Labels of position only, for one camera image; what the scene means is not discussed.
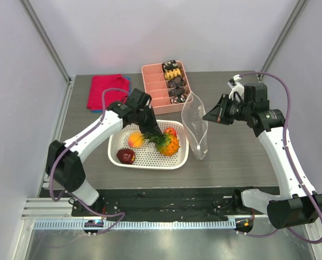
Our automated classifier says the black white speckled sock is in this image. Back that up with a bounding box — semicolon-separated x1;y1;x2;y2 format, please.
170;94;187;105

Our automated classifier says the yellow orange peach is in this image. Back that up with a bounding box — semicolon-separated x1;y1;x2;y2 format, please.
128;131;144;148

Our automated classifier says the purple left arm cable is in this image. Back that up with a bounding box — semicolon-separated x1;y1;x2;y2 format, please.
49;88;132;234

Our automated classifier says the orange toy pineapple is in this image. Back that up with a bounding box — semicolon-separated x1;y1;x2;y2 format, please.
143;133;180;157

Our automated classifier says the magenta folded cloth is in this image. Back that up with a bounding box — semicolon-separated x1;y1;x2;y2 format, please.
86;74;130;111

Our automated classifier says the pink divided organizer tray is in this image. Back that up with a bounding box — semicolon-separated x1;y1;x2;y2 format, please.
141;61;191;115

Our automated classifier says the dark red apple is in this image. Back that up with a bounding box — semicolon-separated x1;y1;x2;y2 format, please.
116;148;136;165

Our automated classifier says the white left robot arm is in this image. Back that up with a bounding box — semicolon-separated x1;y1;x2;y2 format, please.
45;89;161;216

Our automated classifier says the black patterned rolled sock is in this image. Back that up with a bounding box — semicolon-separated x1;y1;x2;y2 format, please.
168;87;186;98

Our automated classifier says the white slotted cable duct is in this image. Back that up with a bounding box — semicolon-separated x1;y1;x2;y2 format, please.
33;219;236;230

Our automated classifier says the black floral rolled sock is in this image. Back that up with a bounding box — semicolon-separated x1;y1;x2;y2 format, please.
162;60;179;72

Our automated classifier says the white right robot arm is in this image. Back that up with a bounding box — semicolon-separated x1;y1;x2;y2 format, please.
203;83;322;229

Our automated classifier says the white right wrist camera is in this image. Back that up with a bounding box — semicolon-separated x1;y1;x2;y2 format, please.
228;74;245;100

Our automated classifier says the blue folded cloth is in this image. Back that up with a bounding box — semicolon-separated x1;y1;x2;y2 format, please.
91;76;132;113

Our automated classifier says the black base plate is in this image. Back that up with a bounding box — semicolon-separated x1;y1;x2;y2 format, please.
71;188;265;222

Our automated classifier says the yellow black rolled sock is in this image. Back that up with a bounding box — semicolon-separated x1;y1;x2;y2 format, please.
163;68;182;80

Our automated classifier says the white perforated plastic basket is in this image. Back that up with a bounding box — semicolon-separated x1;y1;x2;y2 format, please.
108;120;189;170

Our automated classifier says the bright red apple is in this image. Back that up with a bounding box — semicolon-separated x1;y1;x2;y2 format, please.
163;127;177;137

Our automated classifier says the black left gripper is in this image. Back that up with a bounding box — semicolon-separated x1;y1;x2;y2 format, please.
134;106;162;136

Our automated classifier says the dark brown rolled sock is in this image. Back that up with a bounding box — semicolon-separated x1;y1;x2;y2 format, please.
168;76;186;88

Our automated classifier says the clear polka dot zip bag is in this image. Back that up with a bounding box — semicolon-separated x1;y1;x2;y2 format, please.
181;92;208;160

